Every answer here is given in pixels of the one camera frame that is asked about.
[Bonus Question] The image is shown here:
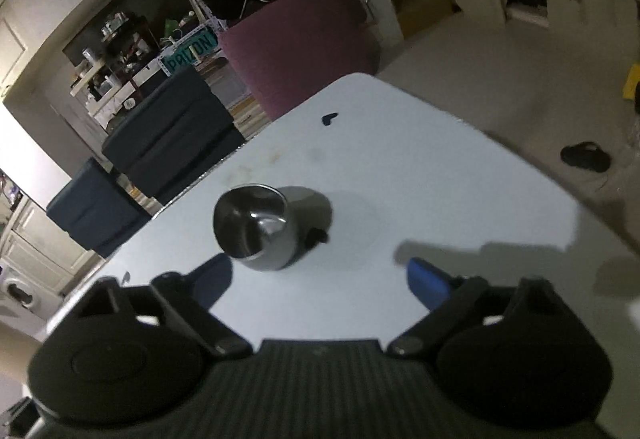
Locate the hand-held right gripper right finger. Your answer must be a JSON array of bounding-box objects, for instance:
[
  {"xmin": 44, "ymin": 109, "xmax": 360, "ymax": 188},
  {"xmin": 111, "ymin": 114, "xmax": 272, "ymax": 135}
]
[{"xmin": 387, "ymin": 258, "xmax": 576, "ymax": 361}]

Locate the yellow object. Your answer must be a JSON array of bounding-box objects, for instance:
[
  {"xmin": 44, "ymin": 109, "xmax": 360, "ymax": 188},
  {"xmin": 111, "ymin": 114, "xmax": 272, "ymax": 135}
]
[{"xmin": 622, "ymin": 64, "xmax": 640, "ymax": 100}]

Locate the dark blue chair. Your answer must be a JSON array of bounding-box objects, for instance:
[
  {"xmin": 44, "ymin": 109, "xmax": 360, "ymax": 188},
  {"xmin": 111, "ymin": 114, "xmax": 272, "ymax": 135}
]
[
  {"xmin": 101, "ymin": 66, "xmax": 246, "ymax": 204},
  {"xmin": 46, "ymin": 158, "xmax": 151, "ymax": 259}
]

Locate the white panelled cabinet door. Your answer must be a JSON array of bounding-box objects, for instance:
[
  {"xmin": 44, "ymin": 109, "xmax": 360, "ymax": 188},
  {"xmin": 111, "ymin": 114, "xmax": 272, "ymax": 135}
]
[{"xmin": 0, "ymin": 1, "xmax": 27, "ymax": 94}]

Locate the white shelf cart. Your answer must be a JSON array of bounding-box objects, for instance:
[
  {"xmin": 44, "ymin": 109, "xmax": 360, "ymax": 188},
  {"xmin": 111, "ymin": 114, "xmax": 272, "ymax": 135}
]
[{"xmin": 70, "ymin": 54, "xmax": 137, "ymax": 120}]

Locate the teal sign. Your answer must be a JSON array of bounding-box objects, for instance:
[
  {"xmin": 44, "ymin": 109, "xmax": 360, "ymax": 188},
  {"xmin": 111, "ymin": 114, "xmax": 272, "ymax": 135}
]
[{"xmin": 160, "ymin": 28, "xmax": 221, "ymax": 74}]

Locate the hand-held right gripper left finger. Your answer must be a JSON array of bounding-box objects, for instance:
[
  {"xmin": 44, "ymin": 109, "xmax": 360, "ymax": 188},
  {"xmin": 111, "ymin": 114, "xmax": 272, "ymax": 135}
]
[{"xmin": 72, "ymin": 253, "xmax": 253, "ymax": 361}]

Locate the black slipper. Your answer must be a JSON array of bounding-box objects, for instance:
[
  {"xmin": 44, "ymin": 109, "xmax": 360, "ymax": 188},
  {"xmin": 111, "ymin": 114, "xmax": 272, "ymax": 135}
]
[{"xmin": 560, "ymin": 142, "xmax": 612, "ymax": 174}]

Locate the black storage rack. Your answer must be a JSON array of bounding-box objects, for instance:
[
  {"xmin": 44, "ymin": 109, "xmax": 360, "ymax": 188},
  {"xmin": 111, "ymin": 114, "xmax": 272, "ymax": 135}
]
[{"xmin": 100, "ymin": 14, "xmax": 157, "ymax": 70}]

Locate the white lower kitchen cabinet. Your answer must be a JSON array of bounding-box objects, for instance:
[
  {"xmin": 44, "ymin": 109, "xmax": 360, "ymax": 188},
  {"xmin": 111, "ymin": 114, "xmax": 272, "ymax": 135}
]
[{"xmin": 0, "ymin": 199, "xmax": 101, "ymax": 295}]

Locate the cardboard box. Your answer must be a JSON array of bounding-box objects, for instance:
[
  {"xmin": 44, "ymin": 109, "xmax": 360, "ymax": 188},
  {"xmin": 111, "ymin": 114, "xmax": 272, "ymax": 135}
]
[{"xmin": 397, "ymin": 0, "xmax": 459, "ymax": 38}]

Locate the round steel bowl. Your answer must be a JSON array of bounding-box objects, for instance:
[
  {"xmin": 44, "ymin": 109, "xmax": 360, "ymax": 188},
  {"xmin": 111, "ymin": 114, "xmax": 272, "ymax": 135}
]
[{"xmin": 213, "ymin": 185, "xmax": 306, "ymax": 273}]

